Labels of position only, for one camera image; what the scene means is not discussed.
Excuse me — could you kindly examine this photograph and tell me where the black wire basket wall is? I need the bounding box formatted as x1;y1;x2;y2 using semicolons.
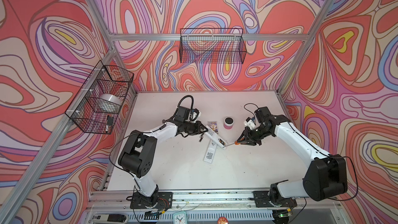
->
179;27;247;64
65;61;134;134

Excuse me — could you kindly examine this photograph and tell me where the white roll in basket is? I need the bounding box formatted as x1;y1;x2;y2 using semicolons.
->
99;93;122;105

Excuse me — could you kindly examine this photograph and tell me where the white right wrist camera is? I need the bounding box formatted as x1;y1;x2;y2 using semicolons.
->
244;117;256;130

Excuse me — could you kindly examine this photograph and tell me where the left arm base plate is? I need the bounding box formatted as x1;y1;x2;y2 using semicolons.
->
126;191;173;209

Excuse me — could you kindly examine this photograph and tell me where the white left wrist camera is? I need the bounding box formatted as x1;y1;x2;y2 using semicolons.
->
189;108;201;122

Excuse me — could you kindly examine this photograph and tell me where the black corrugated left cable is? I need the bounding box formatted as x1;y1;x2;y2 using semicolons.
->
177;95;195;119

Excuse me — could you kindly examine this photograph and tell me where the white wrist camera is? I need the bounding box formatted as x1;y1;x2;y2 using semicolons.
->
189;108;201;122
244;117;256;130

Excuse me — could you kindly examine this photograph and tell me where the white remote control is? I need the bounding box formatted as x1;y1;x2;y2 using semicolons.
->
203;141;217;164

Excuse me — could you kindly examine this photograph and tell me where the orange handled screwdriver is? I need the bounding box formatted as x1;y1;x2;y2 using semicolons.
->
224;142;240;148

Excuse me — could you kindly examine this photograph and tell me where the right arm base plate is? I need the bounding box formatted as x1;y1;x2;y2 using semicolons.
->
251;189;297;208

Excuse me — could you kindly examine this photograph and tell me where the black white device front rail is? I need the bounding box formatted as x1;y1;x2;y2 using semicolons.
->
90;214;128;224

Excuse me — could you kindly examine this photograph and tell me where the white remote with coloured buttons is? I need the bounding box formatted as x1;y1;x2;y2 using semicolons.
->
205;126;227;149

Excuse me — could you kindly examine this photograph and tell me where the purple printed card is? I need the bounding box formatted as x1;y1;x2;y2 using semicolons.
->
207;121;219;133

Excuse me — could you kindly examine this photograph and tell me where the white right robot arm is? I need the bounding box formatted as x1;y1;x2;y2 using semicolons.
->
235;107;348;206

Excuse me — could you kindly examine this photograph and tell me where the small white clock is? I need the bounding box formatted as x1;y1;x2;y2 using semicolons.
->
173;211;188;224

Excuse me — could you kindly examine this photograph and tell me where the pink round black-top pad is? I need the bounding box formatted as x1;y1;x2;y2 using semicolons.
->
223;117;234;130

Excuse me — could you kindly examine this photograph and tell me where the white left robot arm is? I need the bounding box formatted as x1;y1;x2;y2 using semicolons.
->
117;106;208;198

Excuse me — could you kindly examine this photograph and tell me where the black wire basket left wall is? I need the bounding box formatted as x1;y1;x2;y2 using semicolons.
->
65;61;134;134

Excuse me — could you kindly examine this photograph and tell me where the black wire basket back wall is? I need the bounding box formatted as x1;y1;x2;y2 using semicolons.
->
179;27;247;64

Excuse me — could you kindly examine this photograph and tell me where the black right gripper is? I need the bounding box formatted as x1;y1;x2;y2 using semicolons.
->
237;125;272;145

